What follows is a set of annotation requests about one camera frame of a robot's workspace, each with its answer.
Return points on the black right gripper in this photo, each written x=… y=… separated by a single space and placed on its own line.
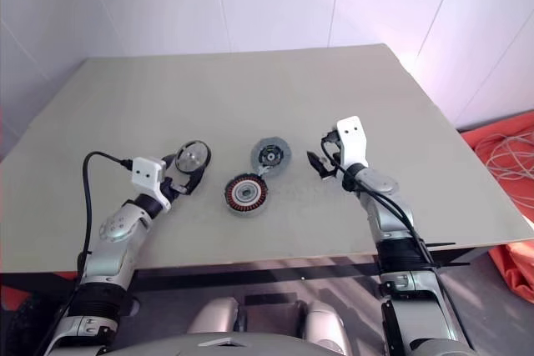
x=332 y=151

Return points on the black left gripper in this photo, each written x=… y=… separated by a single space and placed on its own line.
x=172 y=183

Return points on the black motor rotor cap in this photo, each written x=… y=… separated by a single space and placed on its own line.
x=192 y=158

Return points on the grey round motor housing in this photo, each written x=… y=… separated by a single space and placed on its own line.
x=280 y=156

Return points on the copper wound stator ring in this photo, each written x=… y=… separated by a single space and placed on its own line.
x=234 y=198

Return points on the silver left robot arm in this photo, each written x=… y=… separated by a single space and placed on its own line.
x=112 y=227

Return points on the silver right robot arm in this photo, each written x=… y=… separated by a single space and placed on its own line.
x=379 y=183

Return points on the silver rounded robot leg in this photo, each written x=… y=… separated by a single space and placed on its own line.
x=329 y=322
x=213 y=316

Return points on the black robot waist block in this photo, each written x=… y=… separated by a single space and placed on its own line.
x=271 y=310

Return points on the grey robot torso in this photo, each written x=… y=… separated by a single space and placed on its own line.
x=267 y=347

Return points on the orange cloth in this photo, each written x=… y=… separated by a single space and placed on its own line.
x=517 y=272

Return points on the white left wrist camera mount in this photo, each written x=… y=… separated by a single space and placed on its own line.
x=146 y=172

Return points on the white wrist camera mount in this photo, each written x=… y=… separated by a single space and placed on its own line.
x=352 y=139
x=146 y=172

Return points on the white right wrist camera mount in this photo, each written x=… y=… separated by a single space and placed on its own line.
x=352 y=139

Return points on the black table frame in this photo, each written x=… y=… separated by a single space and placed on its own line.
x=250 y=275

